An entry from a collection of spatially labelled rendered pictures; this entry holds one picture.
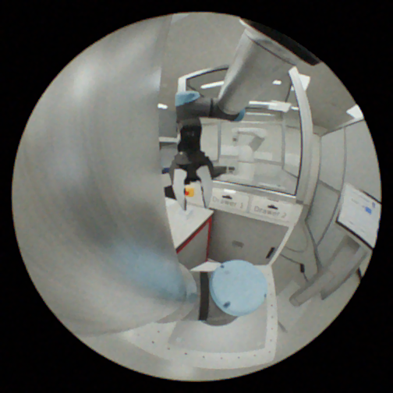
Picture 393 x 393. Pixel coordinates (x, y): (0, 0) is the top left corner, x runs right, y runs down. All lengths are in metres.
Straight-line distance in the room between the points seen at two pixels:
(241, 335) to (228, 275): 0.29
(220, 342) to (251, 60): 0.57
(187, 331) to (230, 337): 0.13
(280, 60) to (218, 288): 0.31
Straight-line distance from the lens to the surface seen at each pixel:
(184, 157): 0.26
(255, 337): 0.46
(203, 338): 0.41
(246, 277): 0.22
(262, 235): 0.93
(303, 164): 0.79
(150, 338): 0.45
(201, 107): 0.36
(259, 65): 0.18
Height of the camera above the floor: 1.18
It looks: 22 degrees down
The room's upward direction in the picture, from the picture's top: straight up
